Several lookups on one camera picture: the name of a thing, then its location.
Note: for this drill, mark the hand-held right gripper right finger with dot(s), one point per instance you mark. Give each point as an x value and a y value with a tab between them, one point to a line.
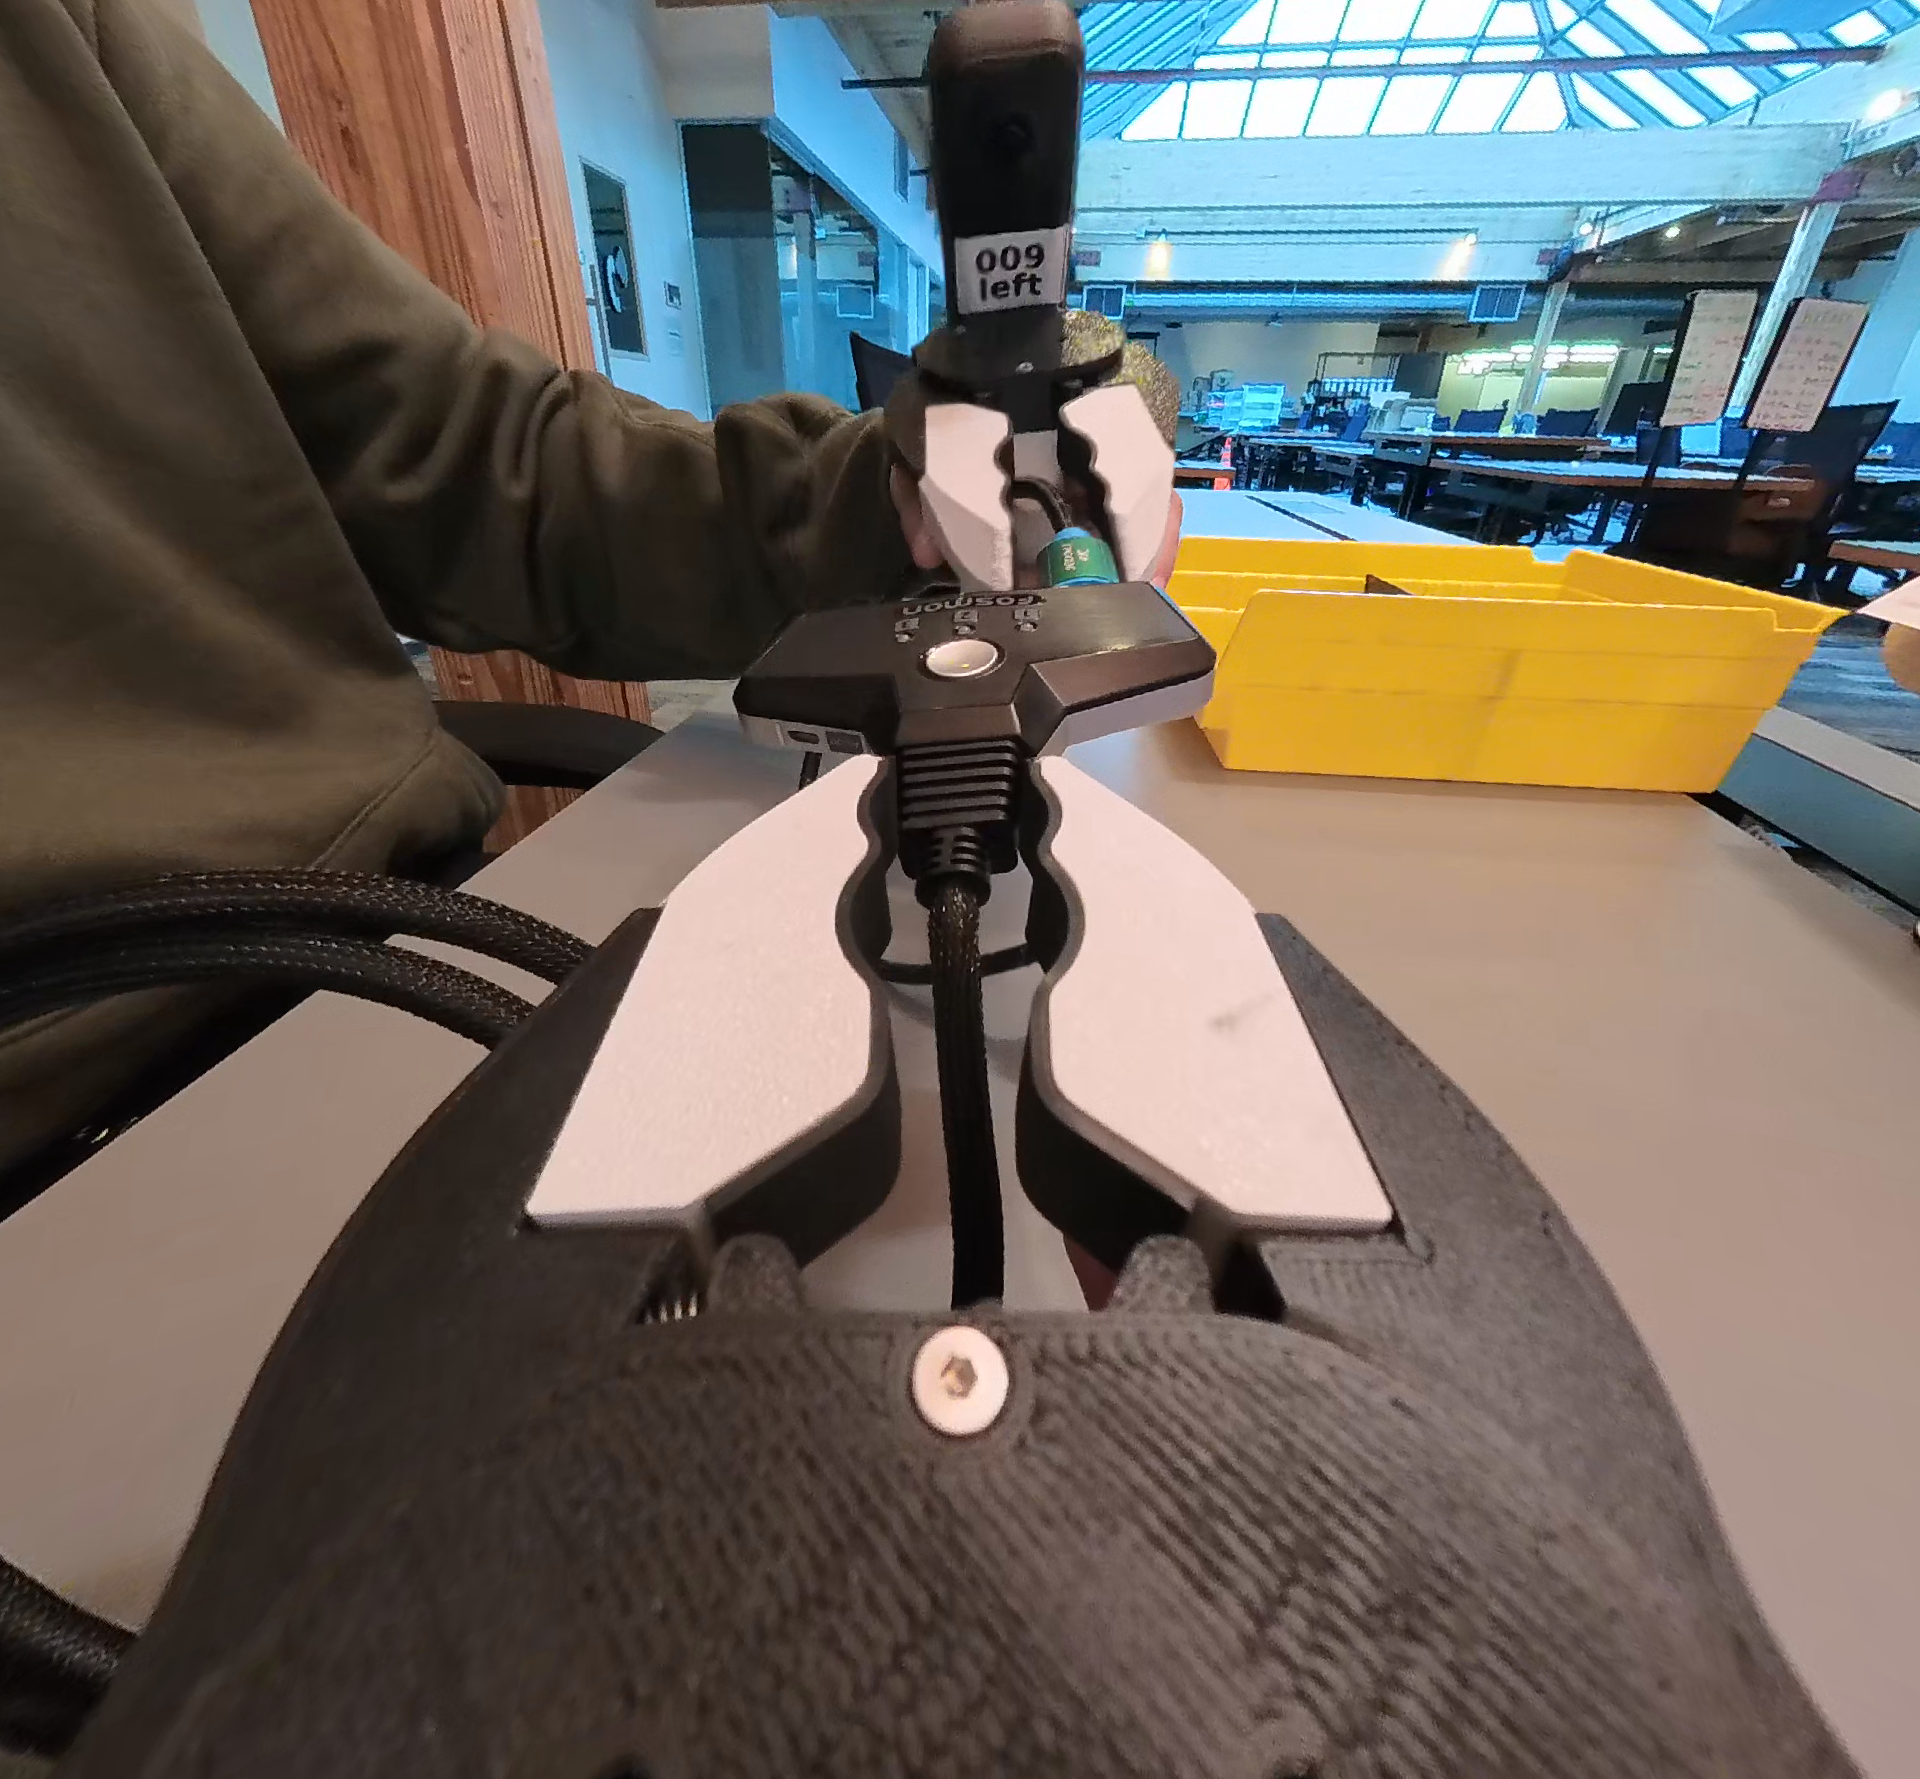
1200	1044

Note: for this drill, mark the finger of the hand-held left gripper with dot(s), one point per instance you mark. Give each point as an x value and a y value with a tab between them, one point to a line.
969	488
1127	474

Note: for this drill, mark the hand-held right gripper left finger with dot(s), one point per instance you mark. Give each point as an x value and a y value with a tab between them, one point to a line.
720	1030

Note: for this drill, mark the black video switch box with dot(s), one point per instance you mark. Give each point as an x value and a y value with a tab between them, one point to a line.
842	677

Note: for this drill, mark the person's left forearm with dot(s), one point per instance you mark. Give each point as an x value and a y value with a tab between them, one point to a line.
676	519

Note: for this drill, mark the grey desk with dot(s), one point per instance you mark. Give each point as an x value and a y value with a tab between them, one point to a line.
1500	1060

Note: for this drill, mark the person's left hand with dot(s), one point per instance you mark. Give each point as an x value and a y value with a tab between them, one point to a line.
919	527

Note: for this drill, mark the black chair armrest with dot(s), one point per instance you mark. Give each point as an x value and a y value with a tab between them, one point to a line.
556	745

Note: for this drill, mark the skylight window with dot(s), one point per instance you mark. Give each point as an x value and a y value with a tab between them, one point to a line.
1352	100

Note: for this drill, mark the yellow plastic bin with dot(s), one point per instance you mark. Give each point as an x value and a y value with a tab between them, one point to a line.
1500	699

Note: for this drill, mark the long wooden table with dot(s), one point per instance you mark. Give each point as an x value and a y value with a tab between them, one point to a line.
1575	474

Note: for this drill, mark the paper flip chart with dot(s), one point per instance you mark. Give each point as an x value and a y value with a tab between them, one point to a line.
1808	366
1708	362

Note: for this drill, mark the wooden pillar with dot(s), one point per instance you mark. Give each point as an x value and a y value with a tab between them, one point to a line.
404	84

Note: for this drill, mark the black office chair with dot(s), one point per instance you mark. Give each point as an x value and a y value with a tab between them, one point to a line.
1800	488

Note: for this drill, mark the person's green hoodie torso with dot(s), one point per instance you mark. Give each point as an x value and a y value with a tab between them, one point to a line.
182	459

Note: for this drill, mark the pale paper sheet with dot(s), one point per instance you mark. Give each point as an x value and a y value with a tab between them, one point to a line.
1902	623

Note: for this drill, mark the framed wall picture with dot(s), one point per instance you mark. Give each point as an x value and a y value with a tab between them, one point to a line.
615	256

